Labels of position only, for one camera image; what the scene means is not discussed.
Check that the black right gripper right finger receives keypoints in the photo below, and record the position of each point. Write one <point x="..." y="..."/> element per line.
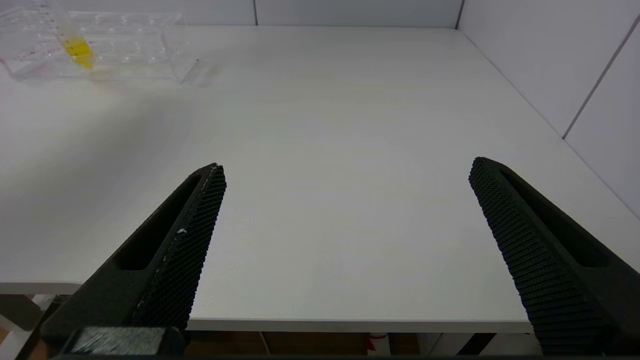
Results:
<point x="550" y="270"/>

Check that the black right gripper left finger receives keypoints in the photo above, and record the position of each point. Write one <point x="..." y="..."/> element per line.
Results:
<point x="170" y="270"/>

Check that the clear acrylic test tube rack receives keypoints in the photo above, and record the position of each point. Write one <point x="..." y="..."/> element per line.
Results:
<point x="150" y="50"/>

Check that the yellow pigment test tube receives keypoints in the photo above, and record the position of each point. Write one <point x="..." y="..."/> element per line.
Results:
<point x="79" y="50"/>

